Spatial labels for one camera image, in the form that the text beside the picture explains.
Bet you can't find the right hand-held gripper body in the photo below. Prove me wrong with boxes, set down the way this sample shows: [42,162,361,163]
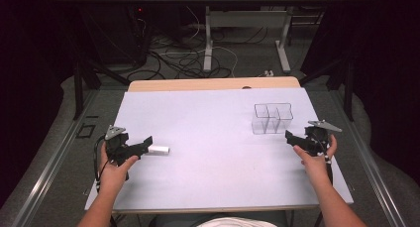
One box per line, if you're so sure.
[296,119,344,158]

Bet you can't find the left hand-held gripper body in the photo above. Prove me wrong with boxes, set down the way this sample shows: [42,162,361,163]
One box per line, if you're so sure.
[104,125,146,168]

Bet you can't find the white rectangular block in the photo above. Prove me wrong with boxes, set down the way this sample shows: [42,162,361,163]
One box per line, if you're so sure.
[147,145,170,156]

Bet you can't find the person's left hand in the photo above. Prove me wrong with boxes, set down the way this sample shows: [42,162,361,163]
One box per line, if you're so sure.
[98,142,140,195]

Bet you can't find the person's right hand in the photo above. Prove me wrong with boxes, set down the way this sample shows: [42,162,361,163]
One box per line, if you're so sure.
[292,133,338,189]

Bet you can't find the clear plastic compartment organizer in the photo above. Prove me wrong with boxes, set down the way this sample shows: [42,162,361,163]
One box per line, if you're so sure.
[251,102,294,136]

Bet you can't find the black metal stand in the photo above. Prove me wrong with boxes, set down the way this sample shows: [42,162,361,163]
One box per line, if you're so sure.
[72,57,131,121]
[298,53,355,123]

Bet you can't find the light wooden table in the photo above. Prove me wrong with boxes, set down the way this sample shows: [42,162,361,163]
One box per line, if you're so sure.
[127,75,302,93]

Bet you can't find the person's white clothing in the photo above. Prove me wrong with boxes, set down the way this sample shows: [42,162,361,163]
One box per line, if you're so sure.
[197,216,279,227]

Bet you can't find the black computer tower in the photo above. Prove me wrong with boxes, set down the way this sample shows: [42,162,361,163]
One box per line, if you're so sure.
[127,2,154,67]

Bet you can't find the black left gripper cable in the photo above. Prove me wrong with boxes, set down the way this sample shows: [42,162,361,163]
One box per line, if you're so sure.
[92,135,111,193]

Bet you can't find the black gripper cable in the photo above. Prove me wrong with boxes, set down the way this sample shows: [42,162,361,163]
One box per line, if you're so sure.
[324,154,335,185]
[92,135,111,193]

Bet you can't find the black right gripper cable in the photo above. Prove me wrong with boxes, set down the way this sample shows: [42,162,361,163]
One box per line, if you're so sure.
[324,154,335,185]

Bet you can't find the black floor outlet frame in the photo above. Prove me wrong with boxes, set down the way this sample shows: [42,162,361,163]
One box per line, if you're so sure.
[75,123,97,140]

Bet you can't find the metal floor rail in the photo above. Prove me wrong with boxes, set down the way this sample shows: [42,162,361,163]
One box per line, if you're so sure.
[330,87,408,227]
[11,87,99,227]

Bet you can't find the tangle of black floor cables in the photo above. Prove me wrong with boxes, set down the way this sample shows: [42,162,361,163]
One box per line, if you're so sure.
[126,25,269,82]

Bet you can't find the white floor cable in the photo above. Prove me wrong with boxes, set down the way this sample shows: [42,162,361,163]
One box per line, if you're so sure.
[184,5,240,78]

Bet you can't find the white metal desk frame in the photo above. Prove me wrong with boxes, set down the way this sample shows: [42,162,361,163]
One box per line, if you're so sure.
[202,4,294,74]

